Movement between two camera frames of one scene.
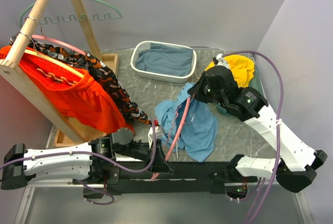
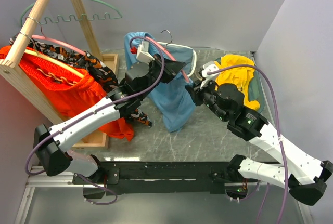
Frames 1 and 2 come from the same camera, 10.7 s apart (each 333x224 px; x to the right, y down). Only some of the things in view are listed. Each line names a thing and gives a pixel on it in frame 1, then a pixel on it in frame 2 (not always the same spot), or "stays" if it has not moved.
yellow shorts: x=242 y=66 stays
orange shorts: x=73 y=91 stays
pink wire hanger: x=155 y=175 → x=165 y=48
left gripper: x=160 y=165 → x=171 y=68
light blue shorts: x=197 y=133 → x=174 y=99
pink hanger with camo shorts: x=59 y=42 stays
